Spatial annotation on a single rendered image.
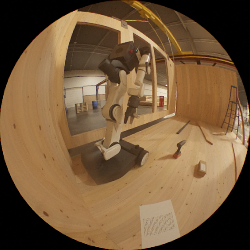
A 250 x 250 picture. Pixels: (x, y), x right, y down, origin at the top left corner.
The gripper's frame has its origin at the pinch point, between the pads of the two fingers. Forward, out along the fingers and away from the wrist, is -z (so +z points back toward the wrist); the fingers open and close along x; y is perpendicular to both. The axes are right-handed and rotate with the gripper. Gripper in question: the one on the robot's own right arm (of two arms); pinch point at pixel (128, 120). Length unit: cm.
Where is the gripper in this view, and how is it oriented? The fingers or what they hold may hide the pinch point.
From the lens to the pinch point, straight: 61.3
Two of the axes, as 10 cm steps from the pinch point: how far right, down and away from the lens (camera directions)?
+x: 4.5, 0.3, 8.9
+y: -8.6, -2.6, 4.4
